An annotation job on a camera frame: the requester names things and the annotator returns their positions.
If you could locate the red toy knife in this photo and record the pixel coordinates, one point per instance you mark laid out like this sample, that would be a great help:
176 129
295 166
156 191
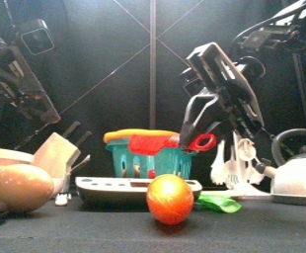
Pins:
149 145

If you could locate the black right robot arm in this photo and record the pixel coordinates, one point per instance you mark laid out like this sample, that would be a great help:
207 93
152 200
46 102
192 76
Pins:
305 16

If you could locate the beige toy knife block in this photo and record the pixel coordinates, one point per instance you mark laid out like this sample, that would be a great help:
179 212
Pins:
54 154

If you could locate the white toy ladle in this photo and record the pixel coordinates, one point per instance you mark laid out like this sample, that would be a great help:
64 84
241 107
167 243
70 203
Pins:
248 148

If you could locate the white toy spork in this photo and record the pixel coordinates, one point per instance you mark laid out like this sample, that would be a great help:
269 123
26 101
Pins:
219 168

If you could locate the white toy slotted spatula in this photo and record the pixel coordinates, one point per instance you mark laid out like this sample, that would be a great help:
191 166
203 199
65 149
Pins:
235 171

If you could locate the teal basket with orange rim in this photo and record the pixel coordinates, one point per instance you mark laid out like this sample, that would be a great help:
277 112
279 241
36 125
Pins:
169 163

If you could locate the white utensil stand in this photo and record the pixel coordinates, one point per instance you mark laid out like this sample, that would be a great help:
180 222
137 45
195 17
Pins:
248 189

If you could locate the red toy food piece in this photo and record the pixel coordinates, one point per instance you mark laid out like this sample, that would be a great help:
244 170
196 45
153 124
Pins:
152 174

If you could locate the green toy leaf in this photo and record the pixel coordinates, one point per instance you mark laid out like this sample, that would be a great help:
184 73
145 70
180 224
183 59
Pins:
223 203

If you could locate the beige toy egg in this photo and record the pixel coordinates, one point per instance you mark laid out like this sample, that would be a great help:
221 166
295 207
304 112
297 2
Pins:
20 187

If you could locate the white toy fork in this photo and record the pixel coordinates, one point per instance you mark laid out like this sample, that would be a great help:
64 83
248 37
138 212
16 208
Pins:
64 199

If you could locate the orange toy carrot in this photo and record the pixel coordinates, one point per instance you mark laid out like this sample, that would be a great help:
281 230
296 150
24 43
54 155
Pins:
171 201

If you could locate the white toy induction stove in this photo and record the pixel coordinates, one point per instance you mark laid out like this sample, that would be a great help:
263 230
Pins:
112 192

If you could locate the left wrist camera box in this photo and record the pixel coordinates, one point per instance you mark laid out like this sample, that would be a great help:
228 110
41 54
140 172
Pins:
37 38

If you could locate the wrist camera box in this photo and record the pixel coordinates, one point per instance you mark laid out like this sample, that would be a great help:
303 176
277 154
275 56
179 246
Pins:
264 38
37 38

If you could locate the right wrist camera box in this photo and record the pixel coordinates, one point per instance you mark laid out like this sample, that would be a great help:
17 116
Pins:
264 38

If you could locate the grey frame pole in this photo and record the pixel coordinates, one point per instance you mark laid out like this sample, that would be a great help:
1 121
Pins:
153 82

